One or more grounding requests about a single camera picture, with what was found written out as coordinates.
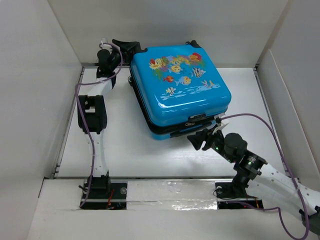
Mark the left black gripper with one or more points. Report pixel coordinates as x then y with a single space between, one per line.
128 54

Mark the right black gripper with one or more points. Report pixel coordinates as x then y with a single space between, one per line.
197 139

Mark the blue kids suitcase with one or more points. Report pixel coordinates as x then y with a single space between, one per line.
178 88

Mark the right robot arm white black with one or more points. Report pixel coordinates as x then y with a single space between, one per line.
258 178

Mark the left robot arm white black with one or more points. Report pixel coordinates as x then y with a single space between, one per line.
91 109

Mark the silver tape strip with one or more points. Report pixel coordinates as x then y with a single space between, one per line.
171 195

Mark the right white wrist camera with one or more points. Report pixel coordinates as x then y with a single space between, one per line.
220 123

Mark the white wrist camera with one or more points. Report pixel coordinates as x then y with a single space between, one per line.
105 45
220 123

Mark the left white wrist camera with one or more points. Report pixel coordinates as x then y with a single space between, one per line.
105 45

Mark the metal base rail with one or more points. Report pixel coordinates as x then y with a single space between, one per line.
227 198

